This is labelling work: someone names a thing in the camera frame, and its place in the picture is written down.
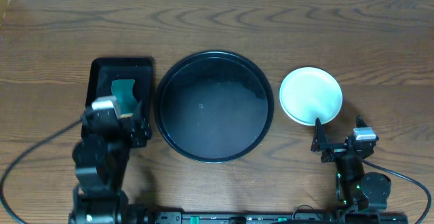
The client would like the green yellow sponge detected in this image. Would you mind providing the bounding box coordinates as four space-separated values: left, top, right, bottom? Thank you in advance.
111 79 138 117

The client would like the green plate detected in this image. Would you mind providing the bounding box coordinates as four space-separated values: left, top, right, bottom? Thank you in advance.
279 67 343 126

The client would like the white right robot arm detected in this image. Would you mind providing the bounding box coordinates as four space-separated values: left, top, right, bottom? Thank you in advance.
311 116 391 223

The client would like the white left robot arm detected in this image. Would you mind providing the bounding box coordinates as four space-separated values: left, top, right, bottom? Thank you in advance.
68 105 329 224

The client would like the round black tray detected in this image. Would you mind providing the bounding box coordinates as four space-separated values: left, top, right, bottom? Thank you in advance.
154 50 275 163

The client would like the black rectangular mat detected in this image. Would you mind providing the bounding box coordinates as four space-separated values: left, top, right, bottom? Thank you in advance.
85 57 153 117

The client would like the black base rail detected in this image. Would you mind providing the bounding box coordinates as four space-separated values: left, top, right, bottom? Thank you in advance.
67 211 410 224

